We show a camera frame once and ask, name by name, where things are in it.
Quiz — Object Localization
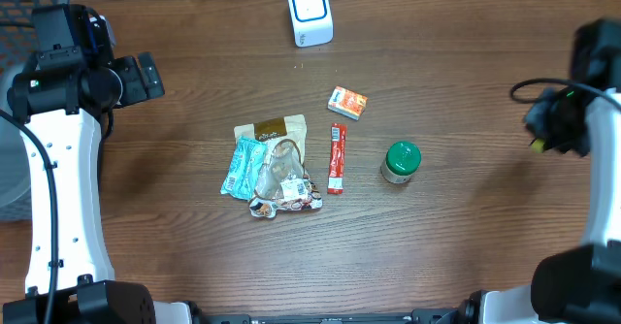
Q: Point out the teal Kleenex tissue pack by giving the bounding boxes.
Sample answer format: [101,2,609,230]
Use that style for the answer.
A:
[220,137,267,201]

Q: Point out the brown snack pouch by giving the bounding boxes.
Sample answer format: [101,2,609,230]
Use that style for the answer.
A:
[234,114,323,218]

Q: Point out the green lid jar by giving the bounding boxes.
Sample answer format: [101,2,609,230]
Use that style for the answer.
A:
[380,141,422,184]

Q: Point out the orange Kleenex tissue box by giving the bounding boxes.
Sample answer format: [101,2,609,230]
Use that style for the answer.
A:
[327,86,368,120]

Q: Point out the red snack stick packet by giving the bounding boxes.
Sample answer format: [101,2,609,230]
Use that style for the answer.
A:
[327,123,347,195]

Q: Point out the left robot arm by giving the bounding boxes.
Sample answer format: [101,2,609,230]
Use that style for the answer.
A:
[3,4,194,323]

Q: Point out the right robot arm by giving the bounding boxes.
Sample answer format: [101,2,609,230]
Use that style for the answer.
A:
[440,18,620,324]

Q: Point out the white barcode scanner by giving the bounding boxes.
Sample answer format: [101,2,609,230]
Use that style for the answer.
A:
[287,0,334,48]

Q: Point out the grey plastic mesh basket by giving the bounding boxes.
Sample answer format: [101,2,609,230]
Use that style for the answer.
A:
[0,0,72,223]

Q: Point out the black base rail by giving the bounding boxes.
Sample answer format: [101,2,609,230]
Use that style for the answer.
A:
[199,308,458,324]

